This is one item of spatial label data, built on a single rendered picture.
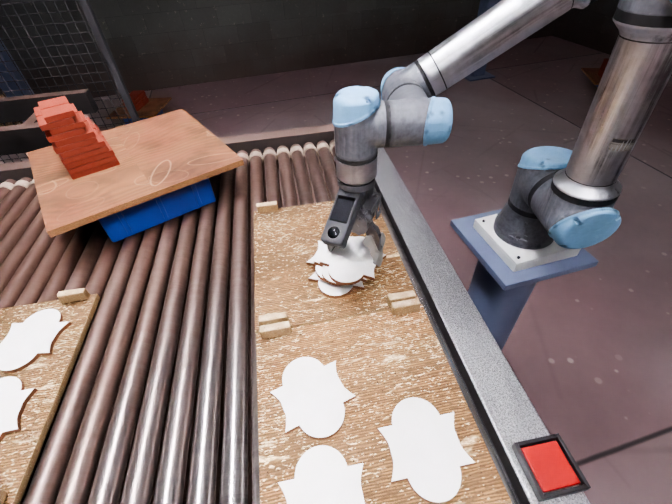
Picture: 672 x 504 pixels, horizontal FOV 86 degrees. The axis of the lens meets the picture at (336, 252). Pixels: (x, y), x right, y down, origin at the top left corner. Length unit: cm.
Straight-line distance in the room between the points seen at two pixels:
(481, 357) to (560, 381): 120
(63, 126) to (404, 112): 89
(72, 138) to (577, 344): 213
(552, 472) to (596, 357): 144
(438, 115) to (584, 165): 30
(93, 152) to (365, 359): 92
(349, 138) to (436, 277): 41
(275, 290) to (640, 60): 74
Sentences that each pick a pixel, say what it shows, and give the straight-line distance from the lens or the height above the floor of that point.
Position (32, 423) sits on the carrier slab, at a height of 94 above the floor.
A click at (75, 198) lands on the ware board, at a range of 114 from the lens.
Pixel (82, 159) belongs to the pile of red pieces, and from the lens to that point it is 122.
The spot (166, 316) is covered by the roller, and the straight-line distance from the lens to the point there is 88.
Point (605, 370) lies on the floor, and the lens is 208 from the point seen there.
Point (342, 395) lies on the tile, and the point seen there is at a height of 95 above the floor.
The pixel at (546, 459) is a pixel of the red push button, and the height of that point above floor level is 93.
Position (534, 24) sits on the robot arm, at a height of 139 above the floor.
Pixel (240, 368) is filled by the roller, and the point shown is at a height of 92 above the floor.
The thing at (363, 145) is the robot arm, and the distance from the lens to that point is 62.
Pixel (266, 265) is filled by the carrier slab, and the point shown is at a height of 94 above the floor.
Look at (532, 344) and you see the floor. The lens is 201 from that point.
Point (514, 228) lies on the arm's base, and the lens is 101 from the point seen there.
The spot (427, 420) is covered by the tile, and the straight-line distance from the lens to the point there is 65.
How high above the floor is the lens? 154
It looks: 44 degrees down
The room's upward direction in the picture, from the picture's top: 3 degrees counter-clockwise
